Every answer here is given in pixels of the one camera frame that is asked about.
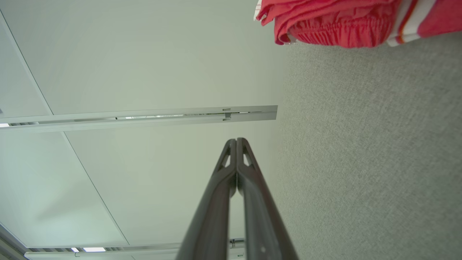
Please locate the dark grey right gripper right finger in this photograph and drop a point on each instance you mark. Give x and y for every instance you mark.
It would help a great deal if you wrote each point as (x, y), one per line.
(263, 231)

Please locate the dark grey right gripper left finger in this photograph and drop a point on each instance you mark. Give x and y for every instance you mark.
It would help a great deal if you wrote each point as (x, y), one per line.
(209, 224)

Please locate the grey double partition post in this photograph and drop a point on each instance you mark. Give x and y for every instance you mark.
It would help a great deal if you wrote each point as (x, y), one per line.
(72, 126)

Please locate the red shorts with white trim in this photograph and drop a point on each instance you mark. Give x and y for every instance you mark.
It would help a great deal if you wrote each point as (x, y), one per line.
(325, 21)

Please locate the grey metal frame post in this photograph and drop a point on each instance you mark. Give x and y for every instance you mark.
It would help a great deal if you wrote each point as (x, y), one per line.
(108, 252)

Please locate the red jersey with white sleeves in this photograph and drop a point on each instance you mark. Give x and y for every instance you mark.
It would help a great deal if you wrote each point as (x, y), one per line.
(444, 18)

